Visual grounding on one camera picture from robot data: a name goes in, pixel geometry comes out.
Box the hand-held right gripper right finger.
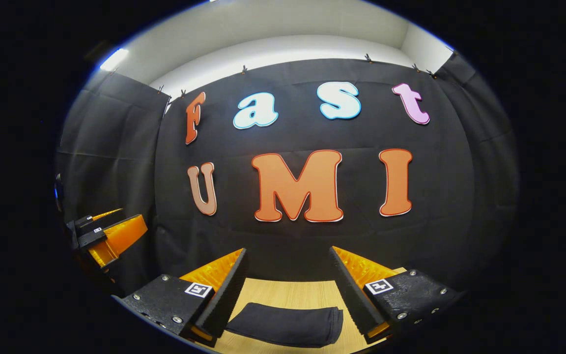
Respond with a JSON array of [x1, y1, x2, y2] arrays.
[[329, 245, 464, 340]]

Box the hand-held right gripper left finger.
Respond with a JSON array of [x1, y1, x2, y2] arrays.
[[120, 247, 250, 344]]

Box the dark grey jeans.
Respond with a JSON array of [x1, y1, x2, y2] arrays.
[[225, 302, 344, 349]]

